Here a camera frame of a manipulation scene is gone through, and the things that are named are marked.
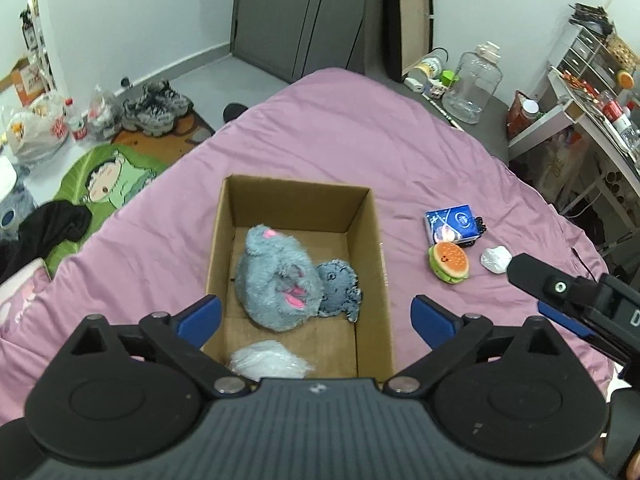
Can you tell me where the small blue-grey octopus plush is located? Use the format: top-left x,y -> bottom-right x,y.
317,259 -> 362,323

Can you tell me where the small drawer organizer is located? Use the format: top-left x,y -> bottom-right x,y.
549,23 -> 622,94

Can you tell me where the orange cardboard box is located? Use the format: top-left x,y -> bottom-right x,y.
10,58 -> 50,106

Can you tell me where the white soft ball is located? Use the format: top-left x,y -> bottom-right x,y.
480,245 -> 513,274

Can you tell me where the water bottle on floor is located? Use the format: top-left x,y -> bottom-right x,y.
64,98 -> 88,142

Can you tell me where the clear bag of trash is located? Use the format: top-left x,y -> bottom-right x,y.
87,86 -> 122,141

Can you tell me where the black clothing on floor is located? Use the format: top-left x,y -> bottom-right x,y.
0,200 -> 92,283

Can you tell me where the red can on desk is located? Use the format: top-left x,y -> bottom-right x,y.
599,100 -> 627,124

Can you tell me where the brown cardboard box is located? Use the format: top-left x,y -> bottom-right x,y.
203,174 -> 394,382

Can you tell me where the grey sneakers pair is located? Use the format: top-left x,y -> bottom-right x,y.
120,79 -> 193,138

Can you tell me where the white plastic shopping bag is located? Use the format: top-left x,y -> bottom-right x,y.
1,91 -> 68,165

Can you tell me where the yellow white container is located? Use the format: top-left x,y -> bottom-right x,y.
404,47 -> 449,90

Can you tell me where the black cable on bed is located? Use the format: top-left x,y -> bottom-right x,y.
569,245 -> 599,279

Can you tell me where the wicker basket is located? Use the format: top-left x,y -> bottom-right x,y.
605,32 -> 639,73

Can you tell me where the grey door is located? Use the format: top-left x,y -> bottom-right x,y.
230,0 -> 366,82

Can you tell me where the clear bag white filling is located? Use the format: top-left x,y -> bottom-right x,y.
229,340 -> 314,382

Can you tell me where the pink bed sheet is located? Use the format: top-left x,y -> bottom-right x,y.
1,70 -> 606,422

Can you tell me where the black framed cardboard tray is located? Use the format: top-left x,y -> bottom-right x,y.
382,0 -> 433,82

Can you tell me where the grey pink plush toy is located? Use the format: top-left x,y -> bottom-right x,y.
234,224 -> 323,333

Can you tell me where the white desk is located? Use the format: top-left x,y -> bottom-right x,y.
506,68 -> 640,226

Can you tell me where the green cartoon floor mat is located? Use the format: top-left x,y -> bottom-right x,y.
46,144 -> 167,276

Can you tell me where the burger plush toy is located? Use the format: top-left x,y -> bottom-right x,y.
427,242 -> 470,284

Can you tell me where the blue tissue pack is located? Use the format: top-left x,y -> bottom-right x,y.
423,204 -> 476,245

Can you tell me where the large clear plastic jug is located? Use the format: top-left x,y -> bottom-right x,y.
442,41 -> 503,125

